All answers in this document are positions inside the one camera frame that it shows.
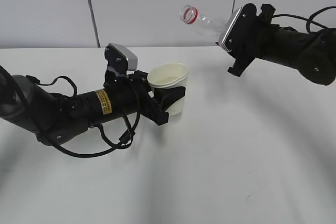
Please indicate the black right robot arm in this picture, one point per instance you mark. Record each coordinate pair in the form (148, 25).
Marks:
(312, 55)

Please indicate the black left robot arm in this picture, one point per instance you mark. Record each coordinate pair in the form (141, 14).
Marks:
(63, 117)

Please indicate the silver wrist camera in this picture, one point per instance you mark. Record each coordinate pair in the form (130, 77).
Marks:
(120, 59)
(243, 23)

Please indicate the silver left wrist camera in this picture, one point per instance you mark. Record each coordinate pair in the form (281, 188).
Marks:
(120, 59)

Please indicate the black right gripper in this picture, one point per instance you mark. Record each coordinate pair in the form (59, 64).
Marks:
(244, 51)

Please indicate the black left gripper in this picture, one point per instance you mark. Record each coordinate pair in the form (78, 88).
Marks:
(171, 99)

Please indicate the white paper cup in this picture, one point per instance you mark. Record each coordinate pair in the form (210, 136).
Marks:
(168, 75)

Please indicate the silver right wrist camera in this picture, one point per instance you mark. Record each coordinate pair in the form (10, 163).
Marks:
(243, 23)

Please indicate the clear plastic water bottle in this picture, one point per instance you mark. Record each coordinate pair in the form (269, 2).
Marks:
(210, 29)

